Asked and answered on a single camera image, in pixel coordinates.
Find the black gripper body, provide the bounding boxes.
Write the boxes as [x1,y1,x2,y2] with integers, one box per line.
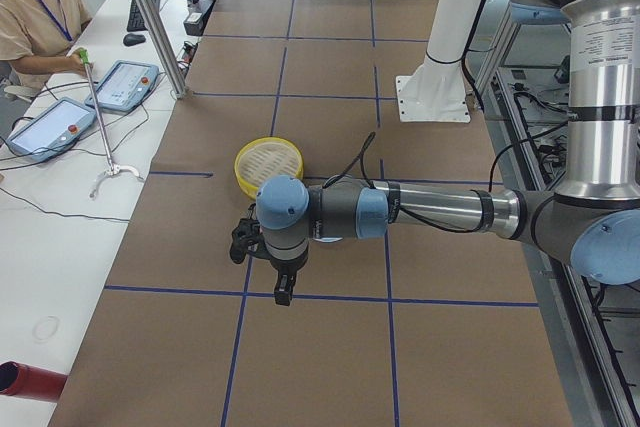
[270,254,308,279]

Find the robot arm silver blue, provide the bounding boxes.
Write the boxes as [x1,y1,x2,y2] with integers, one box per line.
[255,0,639,305]

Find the yellow bamboo steamer basket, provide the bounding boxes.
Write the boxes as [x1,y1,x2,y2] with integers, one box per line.
[234,137,304,199]

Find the light blue plate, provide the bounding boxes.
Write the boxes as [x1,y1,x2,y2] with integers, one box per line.
[311,237,343,243]

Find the metal reacher grabber tool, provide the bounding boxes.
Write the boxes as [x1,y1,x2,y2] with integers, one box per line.
[76,48,144,200]

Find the far blue teach pendant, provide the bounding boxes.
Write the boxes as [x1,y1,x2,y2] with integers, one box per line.
[88,60,159,114]

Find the blue teach pendant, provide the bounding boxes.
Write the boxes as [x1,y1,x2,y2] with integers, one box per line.
[6,97,96,161]
[88,60,159,114]

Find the near blue teach pendant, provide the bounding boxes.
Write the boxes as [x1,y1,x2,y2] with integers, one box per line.
[6,97,96,161]

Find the black box on table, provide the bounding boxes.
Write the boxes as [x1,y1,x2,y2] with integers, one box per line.
[183,0,214,37]

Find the black computer mouse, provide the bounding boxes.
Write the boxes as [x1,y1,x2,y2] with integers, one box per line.
[122,33,146,47]

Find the black keyboard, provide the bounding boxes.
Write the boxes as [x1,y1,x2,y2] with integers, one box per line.
[126,0,163,32]

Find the red cylinder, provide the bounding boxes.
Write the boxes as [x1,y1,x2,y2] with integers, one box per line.
[1,361,67,402]

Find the seated person beige shirt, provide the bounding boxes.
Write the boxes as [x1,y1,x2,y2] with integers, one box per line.
[1,0,91,90]

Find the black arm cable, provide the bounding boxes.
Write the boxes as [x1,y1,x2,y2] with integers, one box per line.
[319,131,506,233]

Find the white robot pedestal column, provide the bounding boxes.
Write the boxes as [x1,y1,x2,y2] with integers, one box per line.
[396,0,484,123]

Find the aluminium frame post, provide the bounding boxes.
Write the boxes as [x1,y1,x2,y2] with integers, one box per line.
[136,0,187,99]

